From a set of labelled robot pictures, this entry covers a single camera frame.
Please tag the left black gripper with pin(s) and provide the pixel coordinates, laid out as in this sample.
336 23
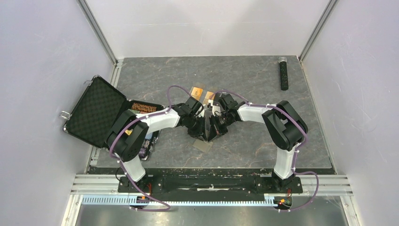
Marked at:
200 133

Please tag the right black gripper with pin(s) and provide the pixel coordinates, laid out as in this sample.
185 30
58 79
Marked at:
215 130

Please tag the grey card holder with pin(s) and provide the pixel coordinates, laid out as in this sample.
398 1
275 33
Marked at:
203 146

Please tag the orange credit cards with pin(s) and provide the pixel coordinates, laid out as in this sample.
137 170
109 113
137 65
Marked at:
202 95

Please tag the black glitter microphone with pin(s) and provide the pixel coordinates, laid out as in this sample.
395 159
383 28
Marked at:
283 75

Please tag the clear plastic card box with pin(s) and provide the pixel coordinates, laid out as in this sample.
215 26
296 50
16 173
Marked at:
216 90

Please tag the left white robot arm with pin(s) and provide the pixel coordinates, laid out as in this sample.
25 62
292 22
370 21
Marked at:
125 138

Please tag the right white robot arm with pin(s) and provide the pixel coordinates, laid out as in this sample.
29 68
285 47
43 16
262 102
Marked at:
286 128

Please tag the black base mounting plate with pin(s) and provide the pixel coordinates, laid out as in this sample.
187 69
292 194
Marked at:
213 184

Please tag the black poker chip case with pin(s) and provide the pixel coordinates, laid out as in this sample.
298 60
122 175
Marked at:
98 109

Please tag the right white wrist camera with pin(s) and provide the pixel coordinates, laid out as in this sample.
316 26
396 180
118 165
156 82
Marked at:
216 110

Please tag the slotted cable duct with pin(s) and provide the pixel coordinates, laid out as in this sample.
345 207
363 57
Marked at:
138 200

